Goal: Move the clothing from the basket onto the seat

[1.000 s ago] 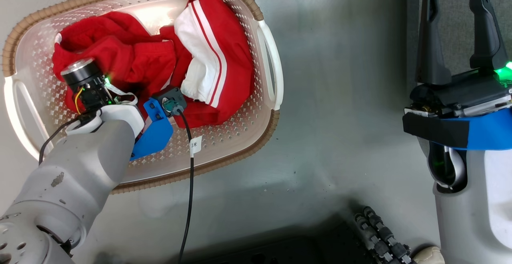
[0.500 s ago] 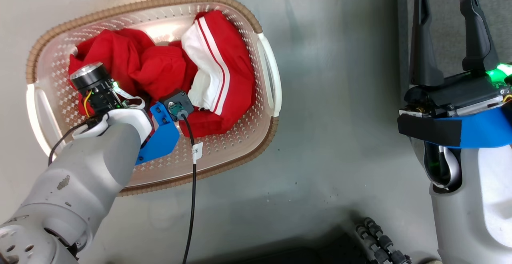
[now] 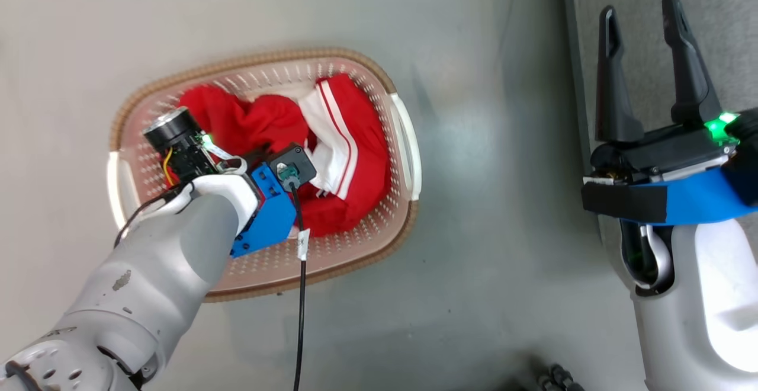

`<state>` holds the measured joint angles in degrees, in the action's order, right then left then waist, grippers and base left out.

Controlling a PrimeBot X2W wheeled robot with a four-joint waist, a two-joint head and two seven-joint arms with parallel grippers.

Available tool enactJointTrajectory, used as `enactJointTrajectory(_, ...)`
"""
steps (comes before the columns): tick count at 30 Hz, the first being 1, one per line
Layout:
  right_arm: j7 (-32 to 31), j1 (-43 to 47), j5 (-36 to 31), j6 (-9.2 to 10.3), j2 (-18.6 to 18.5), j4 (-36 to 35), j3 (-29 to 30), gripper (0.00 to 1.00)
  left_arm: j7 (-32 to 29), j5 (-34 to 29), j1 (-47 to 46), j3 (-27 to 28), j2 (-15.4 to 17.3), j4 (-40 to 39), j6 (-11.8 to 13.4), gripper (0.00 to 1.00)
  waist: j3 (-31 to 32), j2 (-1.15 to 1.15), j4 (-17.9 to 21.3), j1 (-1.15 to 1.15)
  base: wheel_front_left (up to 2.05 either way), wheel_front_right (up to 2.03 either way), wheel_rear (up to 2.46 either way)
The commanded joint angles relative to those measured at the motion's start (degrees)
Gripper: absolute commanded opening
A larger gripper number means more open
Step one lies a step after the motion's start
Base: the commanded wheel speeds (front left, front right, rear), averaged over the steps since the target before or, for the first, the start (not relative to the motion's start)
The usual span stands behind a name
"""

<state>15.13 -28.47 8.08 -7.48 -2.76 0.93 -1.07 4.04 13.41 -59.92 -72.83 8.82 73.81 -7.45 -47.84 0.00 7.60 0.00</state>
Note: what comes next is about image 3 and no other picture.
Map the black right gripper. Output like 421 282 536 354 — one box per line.
583 0 758 185

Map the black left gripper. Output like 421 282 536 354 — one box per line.
143 105 267 187

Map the red garment with white stripes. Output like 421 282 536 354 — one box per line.
295 73 393 239

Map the beige perforated plastic laundry basket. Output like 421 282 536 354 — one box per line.
107 47 422 303

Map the grey fabric sofa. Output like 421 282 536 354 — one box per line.
561 0 758 249

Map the blue right camera mount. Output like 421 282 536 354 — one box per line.
582 166 758 226

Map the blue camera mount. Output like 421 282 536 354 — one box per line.
230 163 297 258
582 166 758 226

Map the blue left camera mount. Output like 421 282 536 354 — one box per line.
230 163 297 258

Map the black left camera cable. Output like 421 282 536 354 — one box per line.
277 163 311 391

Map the black ribbed hose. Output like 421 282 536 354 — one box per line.
536 363 587 391

